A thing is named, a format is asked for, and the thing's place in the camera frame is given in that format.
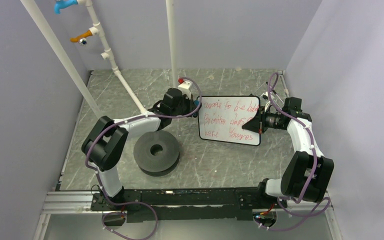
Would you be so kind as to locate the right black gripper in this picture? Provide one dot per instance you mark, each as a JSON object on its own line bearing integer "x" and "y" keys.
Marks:
{"x": 257, "y": 124}

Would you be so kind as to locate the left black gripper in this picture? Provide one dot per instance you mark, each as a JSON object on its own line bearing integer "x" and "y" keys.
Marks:
{"x": 191, "y": 106}

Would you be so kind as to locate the black framed whiteboard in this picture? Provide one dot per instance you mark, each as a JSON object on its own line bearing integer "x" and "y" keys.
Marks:
{"x": 221, "y": 117}

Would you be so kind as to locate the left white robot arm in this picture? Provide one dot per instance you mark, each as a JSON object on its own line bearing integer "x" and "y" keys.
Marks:
{"x": 105, "y": 143}

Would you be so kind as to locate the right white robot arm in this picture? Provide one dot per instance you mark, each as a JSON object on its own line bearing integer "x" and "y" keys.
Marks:
{"x": 308, "y": 173}

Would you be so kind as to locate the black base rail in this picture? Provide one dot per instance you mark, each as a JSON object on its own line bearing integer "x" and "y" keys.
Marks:
{"x": 239, "y": 203}

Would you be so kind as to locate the white PVC pipe frame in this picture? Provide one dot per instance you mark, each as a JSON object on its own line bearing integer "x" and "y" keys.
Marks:
{"x": 97, "y": 30}

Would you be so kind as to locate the orange faucet handle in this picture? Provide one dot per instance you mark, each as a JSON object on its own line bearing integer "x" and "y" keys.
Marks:
{"x": 81, "y": 39}

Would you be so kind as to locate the blue faucet handle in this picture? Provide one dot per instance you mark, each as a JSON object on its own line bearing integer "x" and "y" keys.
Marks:
{"x": 63, "y": 4}

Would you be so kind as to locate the aluminium extrusion rail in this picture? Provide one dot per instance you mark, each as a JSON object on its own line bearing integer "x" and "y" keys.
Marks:
{"x": 61, "y": 203}

